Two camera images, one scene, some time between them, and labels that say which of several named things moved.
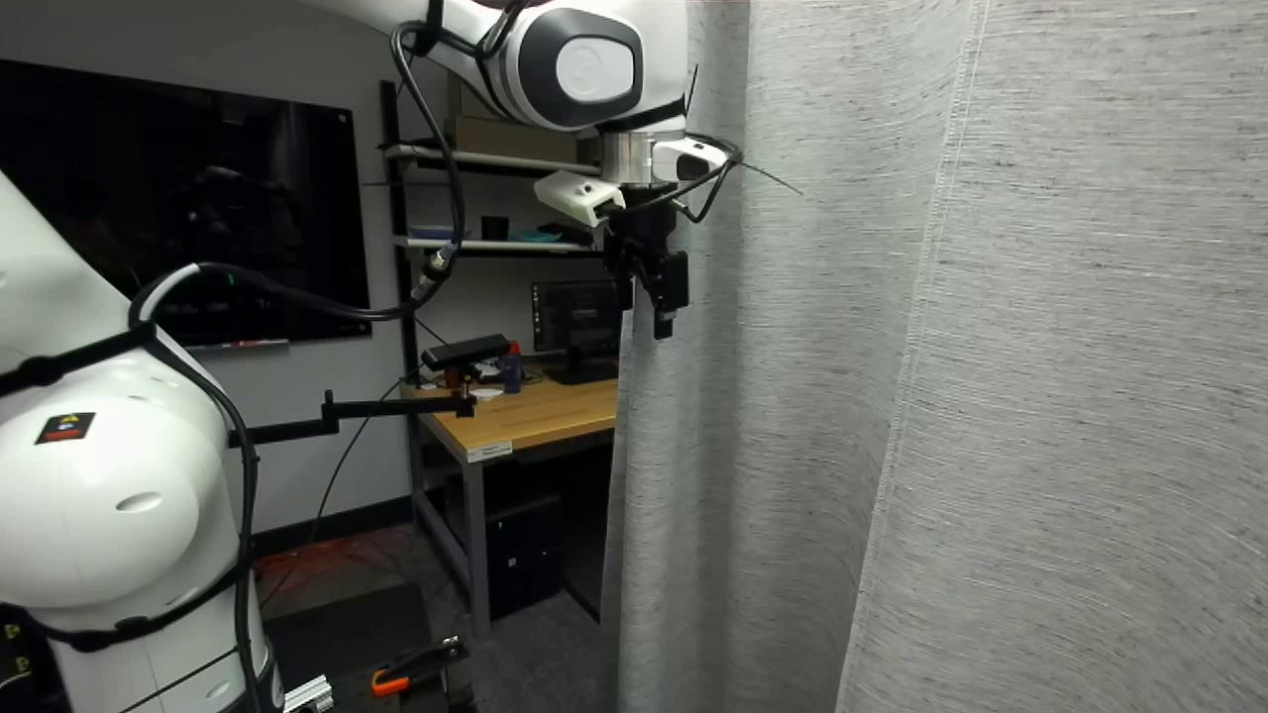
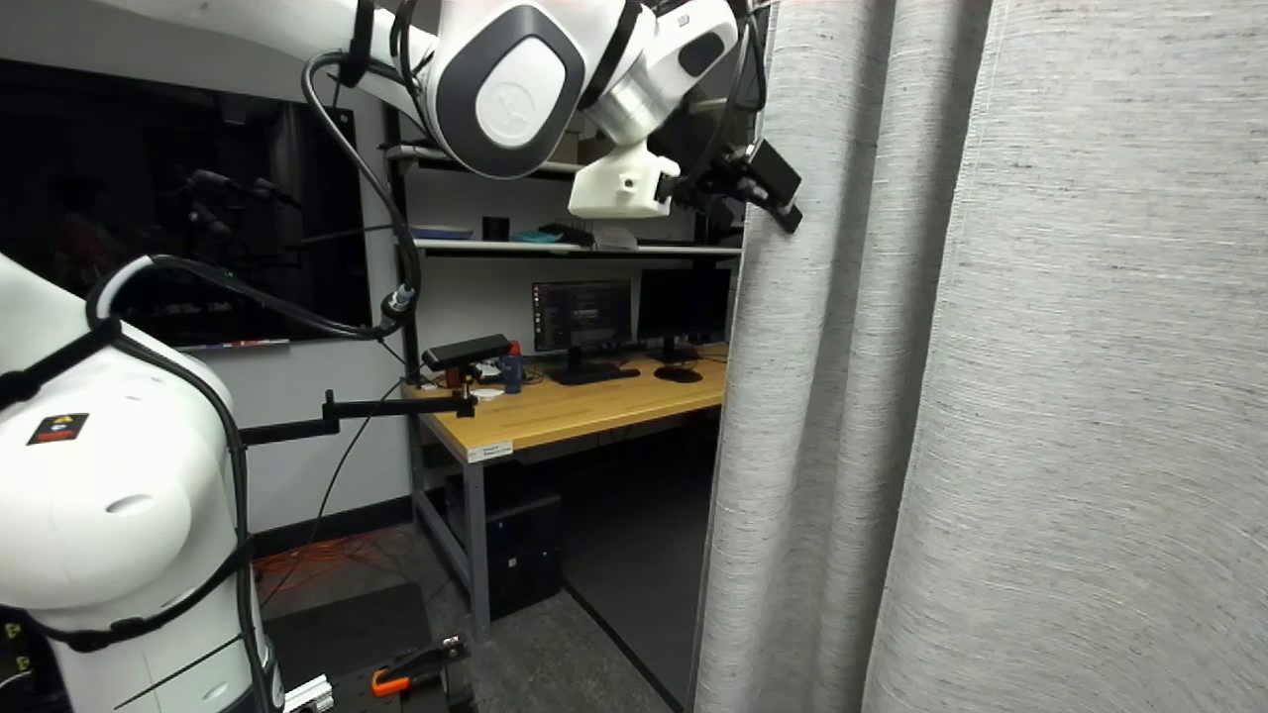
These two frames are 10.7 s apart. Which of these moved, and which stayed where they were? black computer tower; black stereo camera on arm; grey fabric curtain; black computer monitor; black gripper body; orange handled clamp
Moved: grey fabric curtain; black gripper body
Stayed: orange handled clamp; black computer tower; black computer monitor; black stereo camera on arm
